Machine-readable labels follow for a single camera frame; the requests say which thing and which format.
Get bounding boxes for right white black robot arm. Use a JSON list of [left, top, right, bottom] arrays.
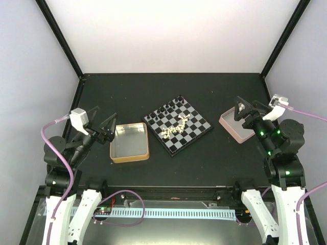
[[232, 95, 309, 244]]

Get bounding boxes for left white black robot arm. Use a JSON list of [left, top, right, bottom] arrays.
[[41, 107, 118, 244]]

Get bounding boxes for small green circuit board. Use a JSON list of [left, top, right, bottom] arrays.
[[95, 207, 112, 215]]

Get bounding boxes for pink metal tin tray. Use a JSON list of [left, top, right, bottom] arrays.
[[219, 108, 255, 144]]

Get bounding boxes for gold metal tin tray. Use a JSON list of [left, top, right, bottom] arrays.
[[109, 122, 150, 164]]

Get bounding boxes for black and silver chessboard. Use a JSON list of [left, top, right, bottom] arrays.
[[142, 95, 214, 157]]

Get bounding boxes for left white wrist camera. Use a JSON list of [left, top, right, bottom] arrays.
[[69, 108, 89, 135]]

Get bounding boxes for purple cable loop front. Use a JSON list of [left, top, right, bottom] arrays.
[[92, 189, 146, 227]]

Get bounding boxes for black aluminium frame left post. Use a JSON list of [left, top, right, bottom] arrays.
[[34, 0, 85, 80]]

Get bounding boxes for black aluminium frame post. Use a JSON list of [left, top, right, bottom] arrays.
[[260, 0, 310, 79], [34, 0, 85, 80]]

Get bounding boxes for light blue cable duct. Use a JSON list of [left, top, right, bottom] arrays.
[[43, 205, 236, 222]]

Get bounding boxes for black aluminium frame right post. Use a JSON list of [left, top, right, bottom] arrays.
[[260, 0, 310, 79]]

